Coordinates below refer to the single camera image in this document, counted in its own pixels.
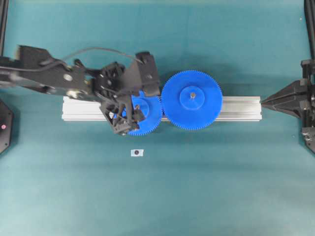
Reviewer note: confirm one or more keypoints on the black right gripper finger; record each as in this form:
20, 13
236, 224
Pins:
287, 110
295, 88

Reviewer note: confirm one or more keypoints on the black left frame post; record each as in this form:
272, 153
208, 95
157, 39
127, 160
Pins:
4, 4

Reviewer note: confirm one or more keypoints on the black frame post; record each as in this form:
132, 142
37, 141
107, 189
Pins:
309, 9
4, 4

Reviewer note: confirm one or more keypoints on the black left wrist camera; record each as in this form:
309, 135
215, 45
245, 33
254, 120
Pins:
142, 76

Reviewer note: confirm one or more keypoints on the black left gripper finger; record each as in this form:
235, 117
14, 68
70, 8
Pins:
111, 81
121, 115

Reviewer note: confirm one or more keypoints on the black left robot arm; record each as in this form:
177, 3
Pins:
9, 67

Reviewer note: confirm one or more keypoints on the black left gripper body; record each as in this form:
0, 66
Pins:
58, 79

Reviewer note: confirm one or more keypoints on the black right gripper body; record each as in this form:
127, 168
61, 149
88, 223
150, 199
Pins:
308, 106

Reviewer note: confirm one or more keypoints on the small blue plastic gear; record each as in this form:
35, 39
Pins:
151, 108

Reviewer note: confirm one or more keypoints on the silver aluminium extrusion rail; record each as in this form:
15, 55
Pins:
234, 108

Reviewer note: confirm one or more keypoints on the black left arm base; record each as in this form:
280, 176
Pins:
6, 123

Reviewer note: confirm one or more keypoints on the black right frame post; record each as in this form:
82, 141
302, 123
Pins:
309, 9

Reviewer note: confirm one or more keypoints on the large blue plastic gear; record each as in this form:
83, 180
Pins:
185, 112

